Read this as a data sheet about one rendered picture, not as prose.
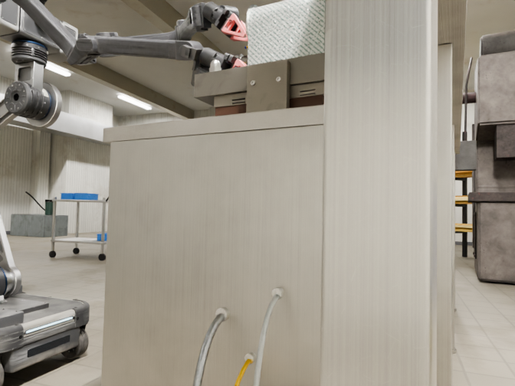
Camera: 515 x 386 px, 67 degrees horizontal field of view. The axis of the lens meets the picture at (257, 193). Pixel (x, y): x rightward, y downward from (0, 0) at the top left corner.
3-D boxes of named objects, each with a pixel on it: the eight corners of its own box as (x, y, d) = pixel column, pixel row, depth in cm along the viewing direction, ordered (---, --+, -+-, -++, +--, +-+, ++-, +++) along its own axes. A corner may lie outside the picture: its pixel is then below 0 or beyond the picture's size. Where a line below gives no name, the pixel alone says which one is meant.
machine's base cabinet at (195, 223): (345, 294, 323) (346, 191, 327) (429, 304, 294) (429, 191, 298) (95, 472, 100) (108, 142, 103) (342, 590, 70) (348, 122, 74)
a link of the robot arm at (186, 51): (179, 43, 118) (193, 43, 125) (172, 80, 123) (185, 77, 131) (214, 57, 116) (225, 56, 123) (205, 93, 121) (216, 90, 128)
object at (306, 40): (247, 98, 115) (248, 37, 116) (324, 89, 104) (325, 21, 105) (246, 98, 114) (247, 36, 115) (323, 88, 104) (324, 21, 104)
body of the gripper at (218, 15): (217, 27, 125) (203, 17, 128) (233, 40, 134) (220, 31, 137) (228, 9, 123) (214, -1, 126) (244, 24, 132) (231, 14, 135)
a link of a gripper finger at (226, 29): (234, 41, 123) (217, 27, 127) (246, 50, 129) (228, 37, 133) (247, 22, 121) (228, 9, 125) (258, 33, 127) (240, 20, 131)
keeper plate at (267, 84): (250, 115, 91) (250, 69, 91) (289, 110, 86) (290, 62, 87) (244, 112, 89) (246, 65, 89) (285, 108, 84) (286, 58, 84)
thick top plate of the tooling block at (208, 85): (227, 112, 113) (227, 92, 113) (366, 96, 94) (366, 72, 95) (193, 97, 99) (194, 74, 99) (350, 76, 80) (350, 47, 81)
